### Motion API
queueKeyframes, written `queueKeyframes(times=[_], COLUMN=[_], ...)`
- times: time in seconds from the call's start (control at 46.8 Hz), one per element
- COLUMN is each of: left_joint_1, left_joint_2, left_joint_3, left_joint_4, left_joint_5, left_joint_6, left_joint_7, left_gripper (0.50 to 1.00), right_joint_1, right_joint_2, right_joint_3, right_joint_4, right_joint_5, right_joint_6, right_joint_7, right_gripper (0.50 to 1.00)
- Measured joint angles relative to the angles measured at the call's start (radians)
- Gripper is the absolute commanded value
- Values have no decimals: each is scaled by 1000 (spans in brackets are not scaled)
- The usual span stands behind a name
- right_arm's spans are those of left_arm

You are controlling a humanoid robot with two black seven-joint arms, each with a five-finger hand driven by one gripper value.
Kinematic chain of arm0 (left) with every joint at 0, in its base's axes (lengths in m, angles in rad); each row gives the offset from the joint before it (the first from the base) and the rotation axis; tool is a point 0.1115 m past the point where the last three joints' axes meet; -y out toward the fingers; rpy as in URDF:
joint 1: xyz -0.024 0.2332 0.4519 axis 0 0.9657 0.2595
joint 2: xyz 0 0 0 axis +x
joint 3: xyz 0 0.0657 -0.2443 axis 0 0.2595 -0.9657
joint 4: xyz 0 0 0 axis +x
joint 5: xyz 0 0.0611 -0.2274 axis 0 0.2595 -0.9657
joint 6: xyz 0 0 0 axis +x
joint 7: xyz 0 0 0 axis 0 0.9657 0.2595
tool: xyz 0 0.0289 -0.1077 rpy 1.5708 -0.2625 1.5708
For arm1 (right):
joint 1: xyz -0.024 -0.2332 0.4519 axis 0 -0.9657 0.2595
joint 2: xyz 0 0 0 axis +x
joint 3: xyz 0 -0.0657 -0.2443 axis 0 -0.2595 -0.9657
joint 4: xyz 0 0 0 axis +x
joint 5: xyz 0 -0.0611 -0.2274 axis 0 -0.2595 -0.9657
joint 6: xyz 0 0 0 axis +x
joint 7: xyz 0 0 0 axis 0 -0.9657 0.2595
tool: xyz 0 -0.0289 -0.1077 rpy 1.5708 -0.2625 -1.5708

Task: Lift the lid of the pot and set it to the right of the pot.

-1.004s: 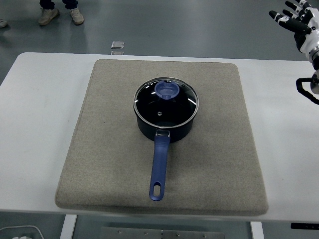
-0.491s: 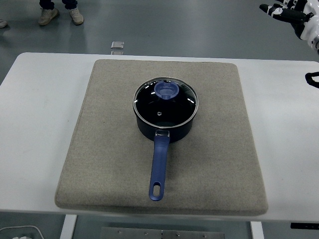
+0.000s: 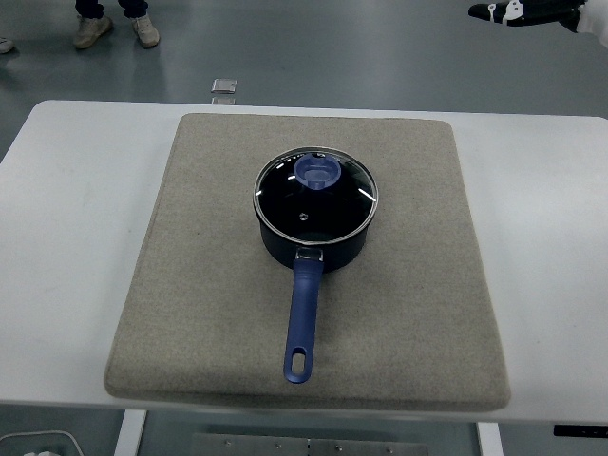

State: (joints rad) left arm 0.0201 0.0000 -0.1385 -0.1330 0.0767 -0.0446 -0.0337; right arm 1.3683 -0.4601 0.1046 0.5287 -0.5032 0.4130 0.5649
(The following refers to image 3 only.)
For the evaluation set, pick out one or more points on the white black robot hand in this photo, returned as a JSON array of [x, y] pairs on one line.
[[594, 14]]

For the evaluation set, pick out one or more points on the glass lid with blue knob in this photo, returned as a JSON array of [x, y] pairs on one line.
[[316, 173]]

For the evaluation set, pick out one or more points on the square metal floor plate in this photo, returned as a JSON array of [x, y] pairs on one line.
[[224, 85], [223, 100]]

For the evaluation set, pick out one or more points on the black bar under table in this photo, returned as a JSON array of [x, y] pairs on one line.
[[579, 431]]

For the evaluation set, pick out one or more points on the white table leg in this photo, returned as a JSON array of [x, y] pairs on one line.
[[490, 442], [129, 434]]

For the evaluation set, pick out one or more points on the beige fabric mat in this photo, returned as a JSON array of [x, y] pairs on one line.
[[190, 285]]

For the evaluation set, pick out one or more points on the person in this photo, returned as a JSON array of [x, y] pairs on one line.
[[5, 45], [90, 31]]

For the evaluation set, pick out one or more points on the grey metal plate with screws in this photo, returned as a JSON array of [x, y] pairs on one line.
[[285, 446]]

